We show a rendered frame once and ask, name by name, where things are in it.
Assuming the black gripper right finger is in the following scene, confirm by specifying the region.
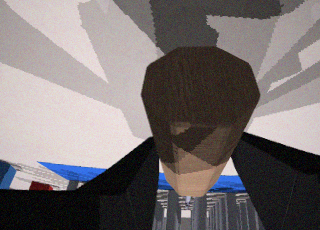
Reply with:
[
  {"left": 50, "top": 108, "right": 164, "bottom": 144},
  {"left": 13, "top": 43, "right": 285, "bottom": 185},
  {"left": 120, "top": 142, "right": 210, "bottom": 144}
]
[{"left": 231, "top": 133, "right": 320, "bottom": 230}]

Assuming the blue block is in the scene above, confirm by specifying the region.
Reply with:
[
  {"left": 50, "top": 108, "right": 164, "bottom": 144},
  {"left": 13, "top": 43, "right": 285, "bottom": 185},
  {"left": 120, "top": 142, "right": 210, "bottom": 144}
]
[{"left": 0, "top": 162, "right": 17, "bottom": 189}]

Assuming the blue flat strip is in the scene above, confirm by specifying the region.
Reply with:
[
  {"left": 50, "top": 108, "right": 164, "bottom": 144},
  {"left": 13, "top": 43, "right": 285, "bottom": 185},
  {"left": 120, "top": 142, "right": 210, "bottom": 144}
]
[{"left": 39, "top": 162, "right": 247, "bottom": 194}]

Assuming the red cube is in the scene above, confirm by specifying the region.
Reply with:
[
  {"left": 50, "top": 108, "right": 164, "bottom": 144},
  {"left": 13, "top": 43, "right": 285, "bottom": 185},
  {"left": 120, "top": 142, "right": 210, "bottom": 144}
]
[{"left": 28, "top": 181, "right": 53, "bottom": 191}]

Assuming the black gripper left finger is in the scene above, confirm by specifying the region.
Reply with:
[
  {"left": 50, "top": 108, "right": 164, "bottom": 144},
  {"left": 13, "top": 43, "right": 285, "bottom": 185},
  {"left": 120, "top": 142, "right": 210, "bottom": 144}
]
[{"left": 0, "top": 137, "right": 160, "bottom": 230}]

